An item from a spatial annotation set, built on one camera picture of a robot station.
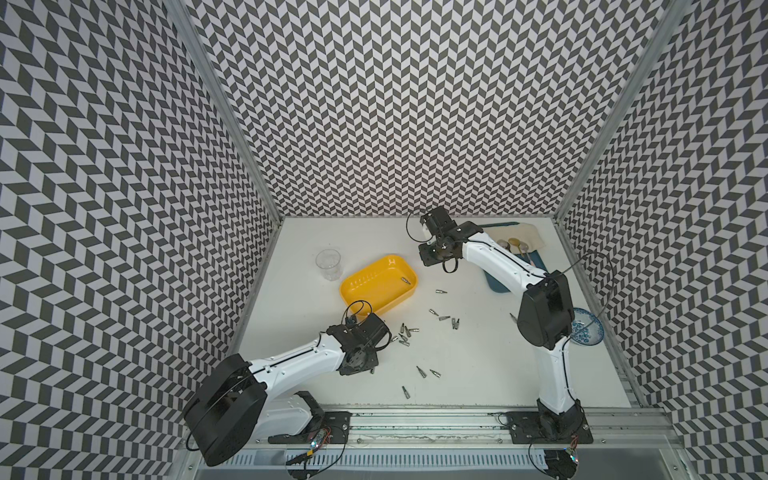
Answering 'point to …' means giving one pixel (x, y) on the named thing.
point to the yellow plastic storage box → (379, 286)
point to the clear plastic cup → (328, 260)
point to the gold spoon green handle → (516, 242)
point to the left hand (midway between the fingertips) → (365, 365)
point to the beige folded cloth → (525, 232)
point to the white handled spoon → (505, 244)
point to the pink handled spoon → (524, 247)
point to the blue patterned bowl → (586, 329)
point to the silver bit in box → (404, 279)
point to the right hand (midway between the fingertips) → (430, 257)
